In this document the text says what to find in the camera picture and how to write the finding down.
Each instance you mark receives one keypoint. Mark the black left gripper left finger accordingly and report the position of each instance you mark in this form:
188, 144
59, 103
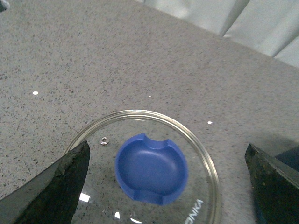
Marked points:
52, 196

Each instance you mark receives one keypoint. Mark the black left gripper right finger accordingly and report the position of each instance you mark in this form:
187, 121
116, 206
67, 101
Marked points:
275, 187

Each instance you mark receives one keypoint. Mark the glass lid with blue knob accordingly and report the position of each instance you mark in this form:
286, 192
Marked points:
146, 168

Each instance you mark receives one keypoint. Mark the dark blue saucepan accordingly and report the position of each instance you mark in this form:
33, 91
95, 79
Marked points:
290, 158

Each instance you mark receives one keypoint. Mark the white curtain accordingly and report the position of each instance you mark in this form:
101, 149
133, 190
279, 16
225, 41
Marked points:
270, 27

